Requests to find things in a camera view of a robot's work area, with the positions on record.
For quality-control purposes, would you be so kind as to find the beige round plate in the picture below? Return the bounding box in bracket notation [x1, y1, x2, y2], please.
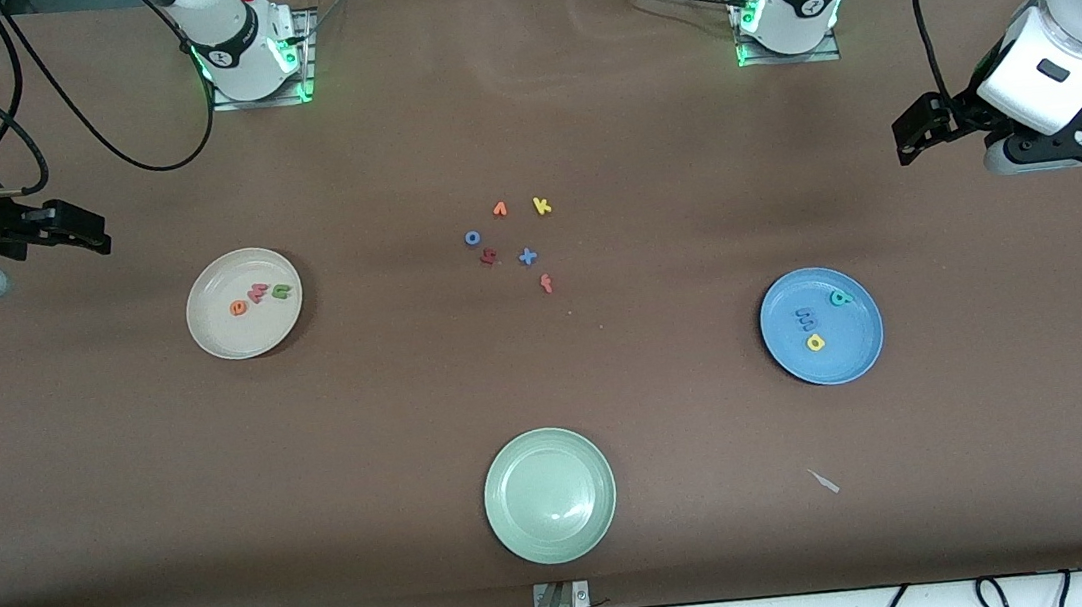
[180, 243, 310, 365]

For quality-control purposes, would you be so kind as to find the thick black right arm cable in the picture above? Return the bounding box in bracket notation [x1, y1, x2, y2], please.
[0, 0, 221, 188]

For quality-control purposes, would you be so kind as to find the green round plate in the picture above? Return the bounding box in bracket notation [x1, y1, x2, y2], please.
[476, 421, 624, 572]

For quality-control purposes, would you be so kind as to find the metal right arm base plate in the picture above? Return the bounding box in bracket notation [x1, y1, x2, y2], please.
[202, 8, 322, 114]

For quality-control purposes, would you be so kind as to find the blue round plate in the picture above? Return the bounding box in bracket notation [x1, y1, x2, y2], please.
[754, 260, 890, 392]

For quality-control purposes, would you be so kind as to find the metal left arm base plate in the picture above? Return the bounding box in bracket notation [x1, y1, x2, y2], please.
[728, 0, 843, 72]

